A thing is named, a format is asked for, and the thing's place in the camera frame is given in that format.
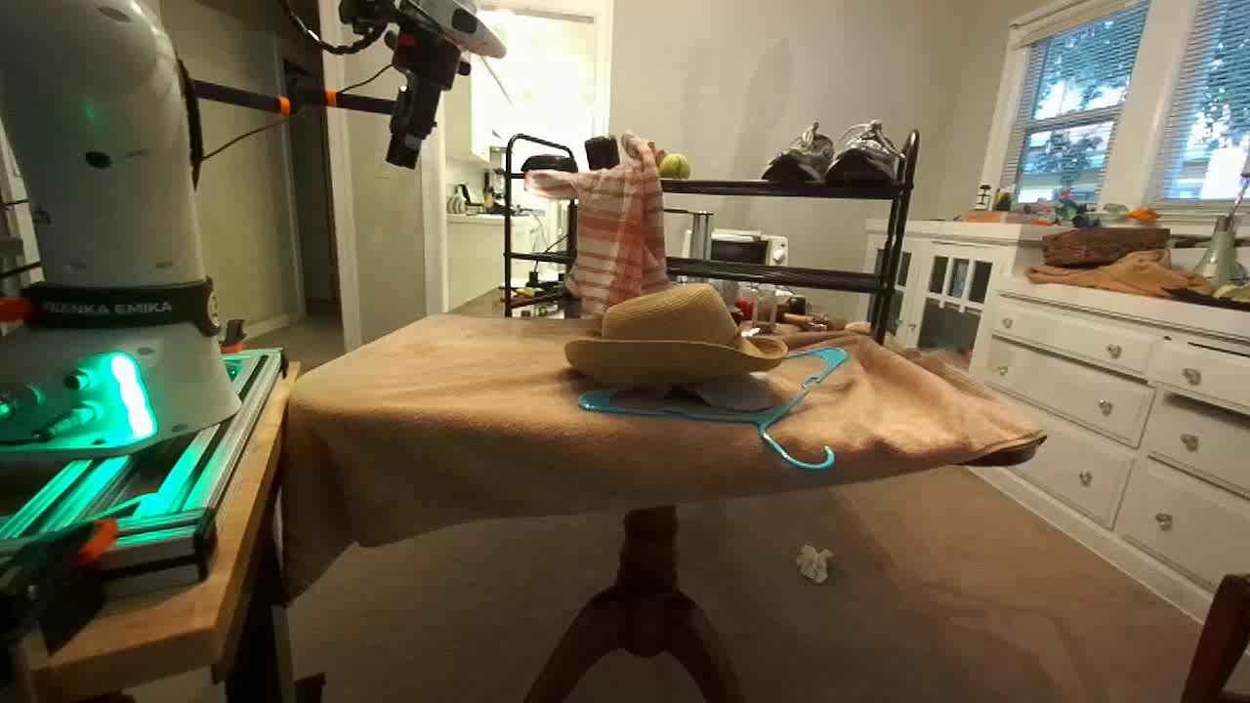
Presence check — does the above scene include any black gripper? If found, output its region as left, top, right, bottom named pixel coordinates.
left=381, top=19, right=472, bottom=170

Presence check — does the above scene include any tan straw hat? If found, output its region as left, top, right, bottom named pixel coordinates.
left=563, top=282, right=794, bottom=389

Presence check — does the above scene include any aluminium rail robot base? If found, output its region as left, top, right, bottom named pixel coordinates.
left=0, top=342, right=288, bottom=578

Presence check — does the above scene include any black metal shelf rack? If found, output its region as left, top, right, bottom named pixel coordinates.
left=501, top=125, right=925, bottom=347

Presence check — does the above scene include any black boom with orange clamps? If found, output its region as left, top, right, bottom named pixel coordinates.
left=187, top=75, right=400, bottom=125

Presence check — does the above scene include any black cup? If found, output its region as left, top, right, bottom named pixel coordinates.
left=581, top=134, right=626, bottom=177

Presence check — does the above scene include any orange white striped towel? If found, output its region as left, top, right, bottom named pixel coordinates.
left=523, top=134, right=675, bottom=324

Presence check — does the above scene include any tan tablecloth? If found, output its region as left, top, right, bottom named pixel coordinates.
left=275, top=310, right=1049, bottom=599

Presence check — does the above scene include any black shoe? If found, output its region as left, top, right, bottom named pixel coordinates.
left=824, top=116, right=911, bottom=191
left=757, top=122, right=838, bottom=191

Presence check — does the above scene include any white face mask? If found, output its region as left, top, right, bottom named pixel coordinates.
left=684, top=372, right=785, bottom=419

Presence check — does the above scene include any teal clothes hanger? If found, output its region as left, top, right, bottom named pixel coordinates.
left=575, top=338, right=854, bottom=475

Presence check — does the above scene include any wooden workbench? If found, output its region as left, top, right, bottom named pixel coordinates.
left=23, top=362, right=303, bottom=703

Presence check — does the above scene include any white glass door cabinet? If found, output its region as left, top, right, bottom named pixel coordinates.
left=863, top=215, right=1048, bottom=367

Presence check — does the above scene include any crumpled white paper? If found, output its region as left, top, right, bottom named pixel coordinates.
left=794, top=539, right=834, bottom=584

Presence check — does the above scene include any wide white framed window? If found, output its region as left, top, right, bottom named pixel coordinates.
left=983, top=0, right=1154, bottom=211

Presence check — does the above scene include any brown woven basket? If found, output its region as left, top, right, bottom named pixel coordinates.
left=1037, top=224, right=1173, bottom=269

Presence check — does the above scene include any tan cloth on dresser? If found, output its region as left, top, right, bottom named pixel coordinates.
left=1023, top=250, right=1212, bottom=303

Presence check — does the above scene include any white drawer dresser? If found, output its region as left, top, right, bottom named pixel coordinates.
left=969, top=272, right=1250, bottom=626

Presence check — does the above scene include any narrow white framed window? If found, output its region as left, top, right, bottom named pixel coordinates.
left=1147, top=0, right=1250, bottom=211

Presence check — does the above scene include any grey glass bottle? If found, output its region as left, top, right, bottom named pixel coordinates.
left=1195, top=206, right=1250, bottom=290

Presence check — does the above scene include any dark wooden chair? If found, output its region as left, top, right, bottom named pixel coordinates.
left=1180, top=569, right=1250, bottom=703

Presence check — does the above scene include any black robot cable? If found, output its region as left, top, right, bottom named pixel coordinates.
left=273, top=0, right=395, bottom=57

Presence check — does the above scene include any dark wooden table pedestal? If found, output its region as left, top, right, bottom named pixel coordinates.
left=520, top=505, right=746, bottom=703

